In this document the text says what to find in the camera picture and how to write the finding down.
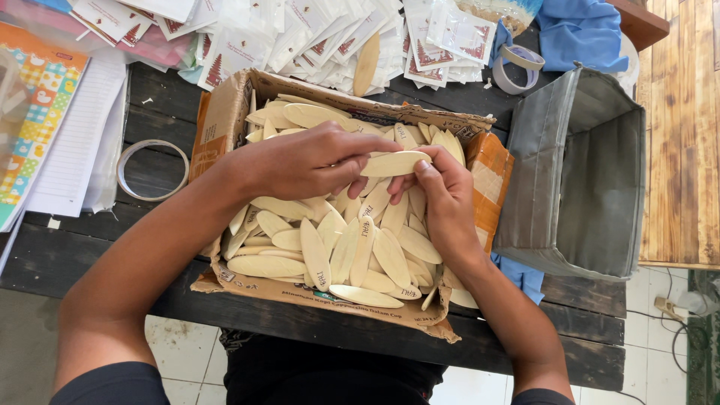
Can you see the person's left hand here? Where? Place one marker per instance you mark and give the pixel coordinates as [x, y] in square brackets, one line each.
[281, 163]

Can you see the person's right hand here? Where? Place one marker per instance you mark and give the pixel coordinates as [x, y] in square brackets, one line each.
[450, 197]

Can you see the person's left fingers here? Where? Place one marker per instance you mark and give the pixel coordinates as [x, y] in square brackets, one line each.
[360, 145]

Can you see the oval wooden piece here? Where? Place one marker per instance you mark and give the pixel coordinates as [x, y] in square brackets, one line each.
[394, 164]

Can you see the lone oval wooden slat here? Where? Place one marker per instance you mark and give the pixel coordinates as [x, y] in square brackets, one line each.
[367, 62]

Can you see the pile of oval wooden tags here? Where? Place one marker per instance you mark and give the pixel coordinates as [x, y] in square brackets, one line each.
[337, 247]

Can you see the heap of clear printed packets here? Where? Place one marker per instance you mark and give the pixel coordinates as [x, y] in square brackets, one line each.
[315, 34]

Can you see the brown cardboard box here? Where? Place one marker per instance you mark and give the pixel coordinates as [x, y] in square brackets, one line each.
[225, 112]

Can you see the grey adhesive tape roll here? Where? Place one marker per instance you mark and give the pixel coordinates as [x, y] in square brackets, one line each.
[506, 81]

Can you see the beach print plastic bag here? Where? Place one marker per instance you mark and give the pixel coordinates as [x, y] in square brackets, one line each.
[506, 14]

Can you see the blue cloth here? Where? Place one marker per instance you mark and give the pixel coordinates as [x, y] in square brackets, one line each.
[579, 34]
[526, 281]

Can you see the pink plastic bag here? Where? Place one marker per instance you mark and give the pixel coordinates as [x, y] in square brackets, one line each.
[157, 50]

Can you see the person's black shirt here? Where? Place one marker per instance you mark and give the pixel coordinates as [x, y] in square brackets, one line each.
[337, 377]

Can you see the grey fabric storage box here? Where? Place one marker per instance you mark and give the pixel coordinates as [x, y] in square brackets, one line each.
[590, 185]

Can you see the clear adhesive tape roll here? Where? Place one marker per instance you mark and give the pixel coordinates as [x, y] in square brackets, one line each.
[125, 185]

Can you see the white lined paper pad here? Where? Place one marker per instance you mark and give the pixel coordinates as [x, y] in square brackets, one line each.
[79, 146]

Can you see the brown wooden board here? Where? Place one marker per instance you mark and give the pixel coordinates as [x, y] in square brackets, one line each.
[641, 22]

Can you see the wooden pallet bench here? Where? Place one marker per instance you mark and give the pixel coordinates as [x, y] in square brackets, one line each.
[680, 140]

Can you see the colourful checked notebook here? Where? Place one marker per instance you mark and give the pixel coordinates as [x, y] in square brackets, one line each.
[39, 112]

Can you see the beige power plug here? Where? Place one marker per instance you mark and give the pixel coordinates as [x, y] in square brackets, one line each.
[668, 308]

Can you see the clear plastic bag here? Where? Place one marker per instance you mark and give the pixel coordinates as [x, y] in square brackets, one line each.
[11, 107]

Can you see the white plastic object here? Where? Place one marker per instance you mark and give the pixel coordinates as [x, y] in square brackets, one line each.
[697, 304]

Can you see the green patterned rug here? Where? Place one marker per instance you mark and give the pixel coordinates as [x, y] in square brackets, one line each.
[703, 360]

